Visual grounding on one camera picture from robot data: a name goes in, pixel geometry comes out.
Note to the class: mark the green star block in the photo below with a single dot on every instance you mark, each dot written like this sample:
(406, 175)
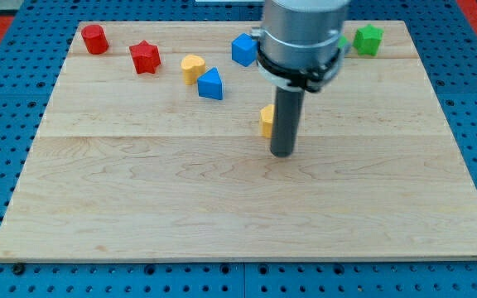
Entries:
(367, 40)

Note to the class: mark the yellow hexagon block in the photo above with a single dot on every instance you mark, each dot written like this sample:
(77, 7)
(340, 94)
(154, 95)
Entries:
(266, 121)

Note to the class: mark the red star block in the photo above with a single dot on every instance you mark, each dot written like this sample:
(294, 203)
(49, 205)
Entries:
(145, 57)

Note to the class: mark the red cylinder block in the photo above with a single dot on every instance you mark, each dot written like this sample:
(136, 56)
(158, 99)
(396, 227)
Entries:
(94, 39)

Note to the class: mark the blue cube block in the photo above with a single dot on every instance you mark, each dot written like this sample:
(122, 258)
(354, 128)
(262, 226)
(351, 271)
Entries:
(244, 50)

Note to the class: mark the blue triangle block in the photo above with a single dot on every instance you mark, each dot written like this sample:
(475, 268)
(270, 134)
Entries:
(210, 85)

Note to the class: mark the yellow heart block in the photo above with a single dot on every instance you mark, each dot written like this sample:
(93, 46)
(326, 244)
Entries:
(192, 66)

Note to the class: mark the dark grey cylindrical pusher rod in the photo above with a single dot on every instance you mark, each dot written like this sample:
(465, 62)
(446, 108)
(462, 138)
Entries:
(285, 123)

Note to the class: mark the light wooden board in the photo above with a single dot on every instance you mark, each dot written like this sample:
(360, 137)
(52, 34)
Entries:
(138, 168)

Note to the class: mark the small green block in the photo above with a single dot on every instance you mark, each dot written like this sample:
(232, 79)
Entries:
(344, 44)

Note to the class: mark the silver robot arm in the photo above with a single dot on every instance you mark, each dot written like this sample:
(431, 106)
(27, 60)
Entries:
(298, 52)

